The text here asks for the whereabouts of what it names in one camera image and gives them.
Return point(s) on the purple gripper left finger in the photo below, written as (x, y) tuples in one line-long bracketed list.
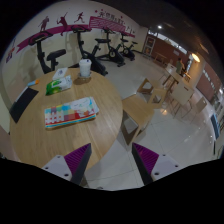
[(72, 166)]

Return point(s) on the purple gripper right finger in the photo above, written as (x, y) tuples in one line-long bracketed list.
[(151, 165)]

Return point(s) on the colourful towel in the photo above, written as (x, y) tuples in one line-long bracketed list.
[(77, 111)]

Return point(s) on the white paper towel roll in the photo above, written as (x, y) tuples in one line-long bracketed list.
[(85, 67)]

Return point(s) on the wooden stool near table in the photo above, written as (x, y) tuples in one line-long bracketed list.
[(140, 112)]

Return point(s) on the wooden chair middle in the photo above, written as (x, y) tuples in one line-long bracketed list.
[(156, 92)]

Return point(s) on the wooden chair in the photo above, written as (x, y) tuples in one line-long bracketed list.
[(156, 92), (179, 96)]

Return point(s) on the wooden chair right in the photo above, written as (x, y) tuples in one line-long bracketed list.
[(179, 96)]

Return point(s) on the small blue orange item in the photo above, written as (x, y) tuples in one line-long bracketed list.
[(33, 83)]

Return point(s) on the wooden dining table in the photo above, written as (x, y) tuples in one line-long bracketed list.
[(174, 78)]

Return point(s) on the white tissue pack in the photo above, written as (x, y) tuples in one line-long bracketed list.
[(60, 73)]

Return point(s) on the person in green shirt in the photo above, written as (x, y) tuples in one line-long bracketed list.
[(179, 66)]

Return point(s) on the black exercise bike far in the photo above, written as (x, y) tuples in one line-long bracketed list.
[(127, 52)]

